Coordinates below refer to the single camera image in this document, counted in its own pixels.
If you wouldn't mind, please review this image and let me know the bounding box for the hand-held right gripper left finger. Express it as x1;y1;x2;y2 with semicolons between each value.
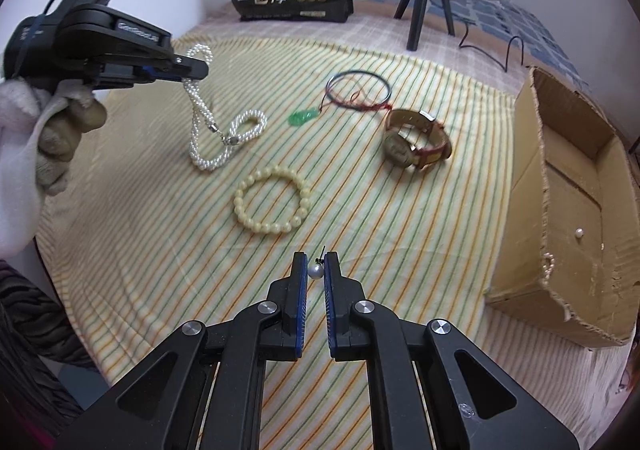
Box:
55;251;308;450

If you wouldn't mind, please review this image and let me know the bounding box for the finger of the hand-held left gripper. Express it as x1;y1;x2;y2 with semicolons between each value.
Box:
89;62;202;90
150;54;210;80

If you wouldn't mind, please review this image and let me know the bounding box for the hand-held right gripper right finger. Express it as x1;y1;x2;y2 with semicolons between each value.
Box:
322;251;581;450

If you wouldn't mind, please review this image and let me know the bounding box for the white pearl necklace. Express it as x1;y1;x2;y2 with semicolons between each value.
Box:
182;44;269;175

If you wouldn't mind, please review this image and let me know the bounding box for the cream bead bracelet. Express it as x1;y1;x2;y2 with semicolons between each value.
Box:
233;167;312;235

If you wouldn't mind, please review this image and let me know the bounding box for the green pendant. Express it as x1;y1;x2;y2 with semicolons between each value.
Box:
289;88;397;127

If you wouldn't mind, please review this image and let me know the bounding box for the dark thin bangle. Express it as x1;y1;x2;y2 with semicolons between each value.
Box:
325;71;393;109

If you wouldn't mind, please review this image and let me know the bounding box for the gold wristwatch with red strap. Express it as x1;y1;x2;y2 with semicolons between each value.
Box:
382;108;453;169

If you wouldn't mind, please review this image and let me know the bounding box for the cardboard box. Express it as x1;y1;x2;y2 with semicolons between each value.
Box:
484;66;640;348

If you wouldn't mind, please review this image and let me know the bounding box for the person's left hand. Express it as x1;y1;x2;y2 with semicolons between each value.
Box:
37;81;108;199

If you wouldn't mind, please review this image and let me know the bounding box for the dark knitted clothing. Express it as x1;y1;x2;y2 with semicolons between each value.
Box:
0;257;109;450

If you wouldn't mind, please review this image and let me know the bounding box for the blue patterned bed sheet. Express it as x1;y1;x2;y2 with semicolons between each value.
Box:
347;0;585;91

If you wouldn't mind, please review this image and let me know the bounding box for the black power cable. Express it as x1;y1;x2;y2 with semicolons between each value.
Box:
458;20;532;74

